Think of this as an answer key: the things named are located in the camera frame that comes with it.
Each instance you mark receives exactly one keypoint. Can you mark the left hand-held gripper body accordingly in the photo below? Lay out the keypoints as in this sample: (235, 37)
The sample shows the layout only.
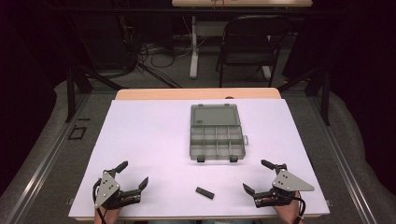
(107, 188)

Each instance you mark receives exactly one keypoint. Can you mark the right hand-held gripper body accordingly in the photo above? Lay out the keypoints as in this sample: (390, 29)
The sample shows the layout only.
(288, 183)

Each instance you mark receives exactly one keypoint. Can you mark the small black rectangular block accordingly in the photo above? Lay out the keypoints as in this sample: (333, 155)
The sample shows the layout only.
(205, 193)

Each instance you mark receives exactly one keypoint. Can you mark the grey plastic compartment box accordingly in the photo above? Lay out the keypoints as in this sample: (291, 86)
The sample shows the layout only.
(216, 132)

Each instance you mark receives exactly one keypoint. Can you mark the person's left hand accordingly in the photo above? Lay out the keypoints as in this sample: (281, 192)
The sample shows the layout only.
(107, 215)

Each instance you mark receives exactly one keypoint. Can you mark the person's right hand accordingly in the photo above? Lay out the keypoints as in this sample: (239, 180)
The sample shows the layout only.
(289, 212)

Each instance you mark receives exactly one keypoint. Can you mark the white table board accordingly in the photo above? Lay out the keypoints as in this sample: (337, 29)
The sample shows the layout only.
(155, 140)

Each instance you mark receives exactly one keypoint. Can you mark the wooden table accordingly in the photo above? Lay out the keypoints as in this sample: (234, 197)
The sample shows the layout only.
(186, 93)

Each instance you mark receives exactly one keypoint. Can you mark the black folding chair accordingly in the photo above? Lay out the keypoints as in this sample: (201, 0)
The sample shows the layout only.
(249, 46)

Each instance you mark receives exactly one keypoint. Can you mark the aluminium floor rail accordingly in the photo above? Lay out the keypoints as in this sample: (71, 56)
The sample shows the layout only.
(46, 158)
(342, 161)

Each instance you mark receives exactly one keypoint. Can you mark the black metal frame post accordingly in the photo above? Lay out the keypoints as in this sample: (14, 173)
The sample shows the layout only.
(325, 96)
(71, 93)

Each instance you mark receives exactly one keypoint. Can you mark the white desk frame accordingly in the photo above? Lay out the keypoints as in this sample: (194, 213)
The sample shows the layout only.
(194, 56)

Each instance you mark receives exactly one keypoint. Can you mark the black horizontal frame bar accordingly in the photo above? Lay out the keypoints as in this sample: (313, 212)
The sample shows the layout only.
(186, 10)

